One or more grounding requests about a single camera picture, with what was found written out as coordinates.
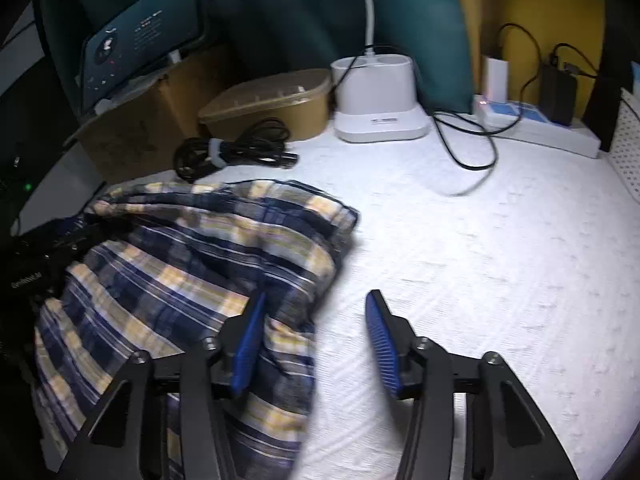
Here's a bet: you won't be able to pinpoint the white desk lamp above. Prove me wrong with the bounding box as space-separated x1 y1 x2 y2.
330 0 432 143

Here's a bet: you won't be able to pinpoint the black upright board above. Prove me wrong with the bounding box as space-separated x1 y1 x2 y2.
582 0 640 153

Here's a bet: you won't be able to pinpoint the tan lidded container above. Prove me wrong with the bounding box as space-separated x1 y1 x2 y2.
198 69 332 142

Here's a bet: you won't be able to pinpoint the black charging cable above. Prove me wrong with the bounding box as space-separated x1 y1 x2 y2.
432 22 543 196

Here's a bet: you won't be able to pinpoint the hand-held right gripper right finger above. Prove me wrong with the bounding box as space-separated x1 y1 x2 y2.
364 289 581 480

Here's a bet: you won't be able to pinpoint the plaid pants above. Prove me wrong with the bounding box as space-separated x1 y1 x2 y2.
32 179 361 480

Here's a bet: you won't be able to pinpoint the green curtain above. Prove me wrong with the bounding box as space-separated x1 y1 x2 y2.
40 0 475 111

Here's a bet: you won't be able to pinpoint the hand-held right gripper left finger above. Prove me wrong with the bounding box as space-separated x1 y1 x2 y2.
55 287 268 480

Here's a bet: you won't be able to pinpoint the white perforated basket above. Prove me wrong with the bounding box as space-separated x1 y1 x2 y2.
606 87 640 198

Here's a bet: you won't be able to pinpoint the black lamp cable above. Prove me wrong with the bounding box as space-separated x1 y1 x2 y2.
340 52 373 93

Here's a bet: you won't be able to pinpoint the black charger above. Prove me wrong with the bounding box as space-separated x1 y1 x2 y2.
539 62 578 127

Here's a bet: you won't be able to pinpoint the black charger cable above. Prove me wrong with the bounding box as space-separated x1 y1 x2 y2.
550 42 601 78

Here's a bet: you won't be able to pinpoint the white charger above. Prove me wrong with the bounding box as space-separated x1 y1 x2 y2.
482 56 510 103

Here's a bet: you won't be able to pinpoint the cardboard box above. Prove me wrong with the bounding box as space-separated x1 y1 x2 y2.
65 45 236 183

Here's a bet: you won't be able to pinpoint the bundled black cable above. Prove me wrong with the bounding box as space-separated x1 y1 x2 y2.
173 119 299 183

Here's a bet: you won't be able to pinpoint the tablet with lit screen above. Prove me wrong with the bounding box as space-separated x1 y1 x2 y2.
80 0 207 111

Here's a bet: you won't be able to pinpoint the white power strip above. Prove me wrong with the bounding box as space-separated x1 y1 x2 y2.
473 94 601 159

